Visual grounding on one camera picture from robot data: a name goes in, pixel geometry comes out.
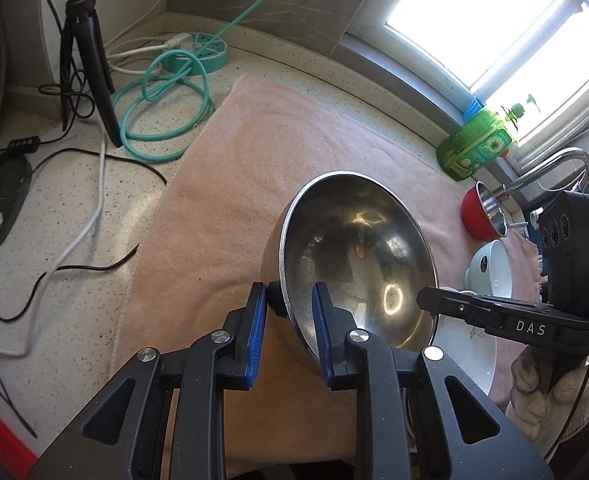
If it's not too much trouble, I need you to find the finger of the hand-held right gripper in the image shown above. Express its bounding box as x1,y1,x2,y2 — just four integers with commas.
417,286,491,333

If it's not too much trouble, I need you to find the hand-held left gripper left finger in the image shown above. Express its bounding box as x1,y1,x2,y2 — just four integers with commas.
27,282,268,480

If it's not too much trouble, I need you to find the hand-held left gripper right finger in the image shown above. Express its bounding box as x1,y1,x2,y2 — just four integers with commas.
312,282,555,480

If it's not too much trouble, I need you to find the pale blue ceramic bowl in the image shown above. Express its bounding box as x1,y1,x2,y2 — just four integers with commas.
465,240,515,301

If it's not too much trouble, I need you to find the brown leaf white plate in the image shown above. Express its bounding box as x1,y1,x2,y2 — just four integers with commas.
432,290,498,396

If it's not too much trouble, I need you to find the red steel bowl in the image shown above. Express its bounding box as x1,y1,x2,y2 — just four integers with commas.
462,181,508,241

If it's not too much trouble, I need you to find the large stainless steel bowl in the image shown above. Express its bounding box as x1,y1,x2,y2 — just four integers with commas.
260,171,439,378

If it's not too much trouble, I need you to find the person's right hand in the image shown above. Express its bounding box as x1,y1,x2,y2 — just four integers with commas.
505,345,589,456

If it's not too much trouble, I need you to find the chrome kitchen faucet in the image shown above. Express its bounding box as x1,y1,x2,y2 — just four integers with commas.
492,147,589,231

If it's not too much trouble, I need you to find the pink towel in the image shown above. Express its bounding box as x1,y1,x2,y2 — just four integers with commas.
109,74,540,480

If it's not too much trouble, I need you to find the green dish soap bottle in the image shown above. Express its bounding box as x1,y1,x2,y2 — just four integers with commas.
435,94,538,182

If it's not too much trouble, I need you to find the blue plastic cup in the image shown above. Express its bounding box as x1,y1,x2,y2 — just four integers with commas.
462,96,485,121

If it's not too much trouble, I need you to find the window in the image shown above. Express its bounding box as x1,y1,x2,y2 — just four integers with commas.
347,0,589,171

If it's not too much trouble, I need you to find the teal power strip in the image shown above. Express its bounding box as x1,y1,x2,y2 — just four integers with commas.
162,32,226,75

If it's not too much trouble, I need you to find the black inline remote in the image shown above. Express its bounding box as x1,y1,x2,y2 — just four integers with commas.
7,136,41,153

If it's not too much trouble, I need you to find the black tripod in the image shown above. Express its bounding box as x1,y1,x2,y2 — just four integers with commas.
57,0,124,148

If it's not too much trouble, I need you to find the black cable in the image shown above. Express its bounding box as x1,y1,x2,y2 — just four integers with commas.
0,147,168,321

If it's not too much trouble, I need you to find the white cable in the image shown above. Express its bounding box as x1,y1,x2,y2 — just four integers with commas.
0,137,108,358

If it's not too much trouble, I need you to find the green hose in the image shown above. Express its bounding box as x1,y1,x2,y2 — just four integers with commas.
112,0,305,163

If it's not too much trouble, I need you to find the white power cord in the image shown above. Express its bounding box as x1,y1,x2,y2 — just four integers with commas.
107,35,175,77

